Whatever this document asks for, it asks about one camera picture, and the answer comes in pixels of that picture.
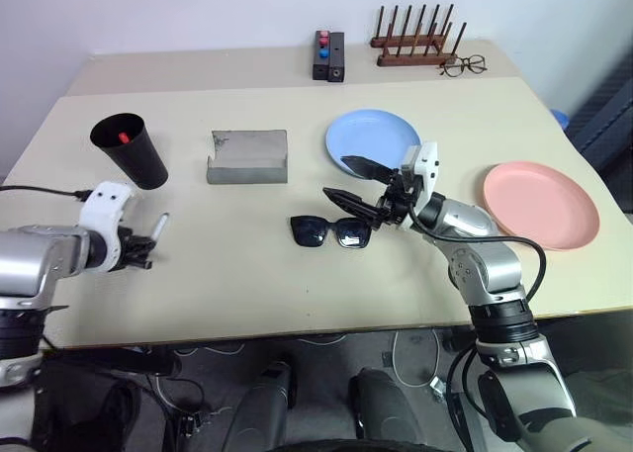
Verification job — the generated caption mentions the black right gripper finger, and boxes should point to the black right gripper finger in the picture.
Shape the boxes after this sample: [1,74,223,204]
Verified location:
[321,187,386,231]
[341,155,396,184]

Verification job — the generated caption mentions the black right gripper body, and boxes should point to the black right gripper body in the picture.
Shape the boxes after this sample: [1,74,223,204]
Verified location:
[372,167,422,230]

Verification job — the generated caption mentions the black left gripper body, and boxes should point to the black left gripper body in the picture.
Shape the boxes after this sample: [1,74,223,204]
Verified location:
[115,226,140,272]

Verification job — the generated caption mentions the grey marker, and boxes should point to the grey marker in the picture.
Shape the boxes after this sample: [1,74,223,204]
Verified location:
[149,213,172,241]

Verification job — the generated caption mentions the black cup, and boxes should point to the black cup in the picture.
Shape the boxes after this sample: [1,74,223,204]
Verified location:
[89,112,170,192]

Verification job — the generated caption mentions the grey glasses case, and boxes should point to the grey glasses case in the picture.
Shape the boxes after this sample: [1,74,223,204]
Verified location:
[205,129,290,187]

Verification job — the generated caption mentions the blue plate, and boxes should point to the blue plate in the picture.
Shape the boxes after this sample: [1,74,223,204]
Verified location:
[324,107,423,179]

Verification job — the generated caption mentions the black sunglasses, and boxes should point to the black sunglasses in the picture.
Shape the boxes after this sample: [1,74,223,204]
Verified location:
[289,215,375,250]

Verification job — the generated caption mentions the plain black box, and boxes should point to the plain black box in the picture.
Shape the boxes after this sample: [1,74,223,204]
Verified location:
[326,32,346,84]

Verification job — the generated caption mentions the wooden peg rack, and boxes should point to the wooden peg rack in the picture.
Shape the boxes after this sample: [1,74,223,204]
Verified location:
[370,3,469,68]

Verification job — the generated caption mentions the black box with coloured buttons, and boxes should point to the black box with coloured buttons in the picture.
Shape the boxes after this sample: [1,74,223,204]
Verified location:
[312,29,332,82]

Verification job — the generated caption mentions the thin-framed clear eyeglasses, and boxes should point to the thin-framed clear eyeglasses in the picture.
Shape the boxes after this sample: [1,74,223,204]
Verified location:
[438,53,489,79]

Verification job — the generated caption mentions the pink plate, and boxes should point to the pink plate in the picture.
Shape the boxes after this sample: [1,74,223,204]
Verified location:
[482,160,601,252]

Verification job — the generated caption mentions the black bag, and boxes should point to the black bag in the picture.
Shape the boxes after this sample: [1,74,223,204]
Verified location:
[29,346,182,452]

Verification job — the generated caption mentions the dark rounded shape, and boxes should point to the dark rounded shape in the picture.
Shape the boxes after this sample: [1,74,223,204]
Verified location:
[221,360,300,452]
[347,366,427,452]

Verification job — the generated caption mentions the dark chair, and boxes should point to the dark chair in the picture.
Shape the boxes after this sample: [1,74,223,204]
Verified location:
[567,50,633,177]

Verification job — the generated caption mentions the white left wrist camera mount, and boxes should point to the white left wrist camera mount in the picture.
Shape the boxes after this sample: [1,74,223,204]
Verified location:
[78,179,142,274]

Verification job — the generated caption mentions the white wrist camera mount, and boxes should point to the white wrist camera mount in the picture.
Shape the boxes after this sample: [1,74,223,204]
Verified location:
[78,179,142,274]
[399,141,441,212]

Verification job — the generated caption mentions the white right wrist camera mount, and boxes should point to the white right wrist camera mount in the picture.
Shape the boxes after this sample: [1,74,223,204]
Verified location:
[399,141,441,212]

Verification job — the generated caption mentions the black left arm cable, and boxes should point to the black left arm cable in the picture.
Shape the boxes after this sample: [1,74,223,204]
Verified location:
[0,184,94,202]

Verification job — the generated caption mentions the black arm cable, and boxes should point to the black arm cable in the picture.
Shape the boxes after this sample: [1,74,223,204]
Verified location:
[0,184,94,202]
[407,202,549,304]

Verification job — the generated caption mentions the white floor cable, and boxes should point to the white floor cable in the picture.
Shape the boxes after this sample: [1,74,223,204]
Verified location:
[380,328,442,389]

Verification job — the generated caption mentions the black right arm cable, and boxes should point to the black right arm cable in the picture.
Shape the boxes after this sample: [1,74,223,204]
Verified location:
[407,202,549,304]

